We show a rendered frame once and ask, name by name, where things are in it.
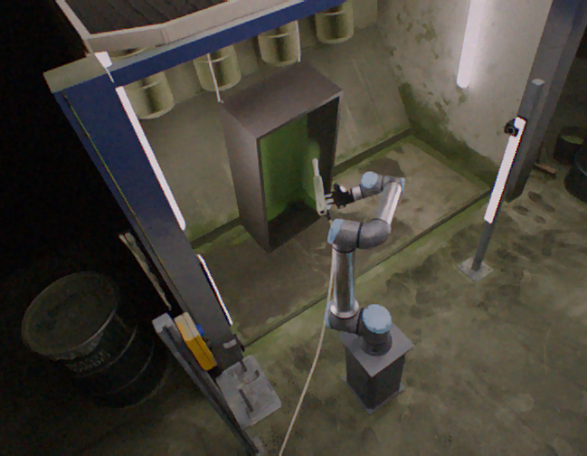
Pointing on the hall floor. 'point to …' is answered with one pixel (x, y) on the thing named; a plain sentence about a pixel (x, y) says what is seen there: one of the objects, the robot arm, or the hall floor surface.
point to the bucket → (564, 154)
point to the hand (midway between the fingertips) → (320, 202)
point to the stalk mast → (170, 337)
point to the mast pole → (512, 168)
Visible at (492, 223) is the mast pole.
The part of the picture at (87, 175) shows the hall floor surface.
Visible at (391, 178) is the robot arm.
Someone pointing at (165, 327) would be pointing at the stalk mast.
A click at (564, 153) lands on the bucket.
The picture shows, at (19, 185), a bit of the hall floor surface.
